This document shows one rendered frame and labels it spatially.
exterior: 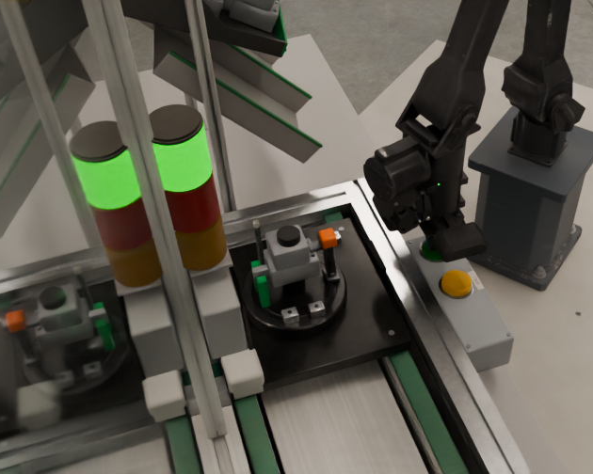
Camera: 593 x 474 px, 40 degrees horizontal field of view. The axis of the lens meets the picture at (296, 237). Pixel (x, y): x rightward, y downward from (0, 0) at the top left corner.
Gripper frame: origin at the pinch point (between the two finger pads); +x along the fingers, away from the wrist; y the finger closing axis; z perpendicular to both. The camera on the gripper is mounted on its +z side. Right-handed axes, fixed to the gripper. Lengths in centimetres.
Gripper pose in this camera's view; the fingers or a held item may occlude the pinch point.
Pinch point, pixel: (434, 231)
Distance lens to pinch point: 113.8
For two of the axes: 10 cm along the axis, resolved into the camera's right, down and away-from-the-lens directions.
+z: -9.6, 2.5, -1.6
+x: 0.6, 7.0, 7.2
